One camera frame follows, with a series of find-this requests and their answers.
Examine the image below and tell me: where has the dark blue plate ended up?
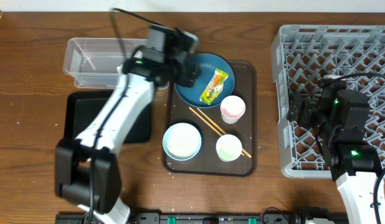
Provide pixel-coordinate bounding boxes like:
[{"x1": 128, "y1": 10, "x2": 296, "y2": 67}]
[{"x1": 174, "y1": 54, "x2": 235, "y2": 108}]

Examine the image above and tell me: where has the yellow snack wrapper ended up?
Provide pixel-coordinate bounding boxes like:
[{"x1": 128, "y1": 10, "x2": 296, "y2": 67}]
[{"x1": 199, "y1": 68, "x2": 229, "y2": 105}]

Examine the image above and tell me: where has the wooden chopstick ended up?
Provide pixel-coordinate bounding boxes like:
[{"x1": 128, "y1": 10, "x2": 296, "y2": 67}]
[
  {"x1": 189, "y1": 107, "x2": 225, "y2": 136},
  {"x1": 196, "y1": 108, "x2": 252, "y2": 158}
]

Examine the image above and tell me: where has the light blue bowl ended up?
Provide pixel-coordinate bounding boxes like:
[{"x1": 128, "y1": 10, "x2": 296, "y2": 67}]
[{"x1": 162, "y1": 123, "x2": 202, "y2": 161}]

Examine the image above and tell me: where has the pink-inside paper cup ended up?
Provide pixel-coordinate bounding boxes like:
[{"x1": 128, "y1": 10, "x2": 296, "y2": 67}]
[{"x1": 221, "y1": 95, "x2": 246, "y2": 124}]

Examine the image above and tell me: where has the green-inside paper cup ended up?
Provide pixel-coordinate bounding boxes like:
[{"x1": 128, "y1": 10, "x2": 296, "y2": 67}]
[{"x1": 216, "y1": 134, "x2": 242, "y2": 162}]

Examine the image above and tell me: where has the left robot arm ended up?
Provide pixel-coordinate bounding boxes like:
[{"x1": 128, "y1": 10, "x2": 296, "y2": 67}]
[{"x1": 55, "y1": 45, "x2": 198, "y2": 223}]

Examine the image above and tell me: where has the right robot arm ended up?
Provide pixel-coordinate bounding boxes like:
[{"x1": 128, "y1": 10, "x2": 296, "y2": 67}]
[{"x1": 287, "y1": 89, "x2": 385, "y2": 223}]

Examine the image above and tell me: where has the grey dishwasher rack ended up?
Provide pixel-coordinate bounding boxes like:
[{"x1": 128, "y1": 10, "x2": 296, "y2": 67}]
[{"x1": 271, "y1": 25, "x2": 385, "y2": 179}]

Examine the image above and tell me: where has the clear plastic bin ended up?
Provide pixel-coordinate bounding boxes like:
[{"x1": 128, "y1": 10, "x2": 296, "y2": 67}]
[{"x1": 62, "y1": 37, "x2": 171, "y2": 91}]

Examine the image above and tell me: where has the brown serving tray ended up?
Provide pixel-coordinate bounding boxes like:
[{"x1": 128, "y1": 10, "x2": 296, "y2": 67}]
[{"x1": 162, "y1": 61, "x2": 257, "y2": 177}]

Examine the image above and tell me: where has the black rectangular tray bin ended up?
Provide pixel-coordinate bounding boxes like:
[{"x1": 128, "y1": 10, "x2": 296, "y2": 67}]
[{"x1": 64, "y1": 90, "x2": 151, "y2": 144}]

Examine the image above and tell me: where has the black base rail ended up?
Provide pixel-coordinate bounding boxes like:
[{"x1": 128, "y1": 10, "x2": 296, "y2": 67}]
[{"x1": 54, "y1": 212, "x2": 349, "y2": 224}]

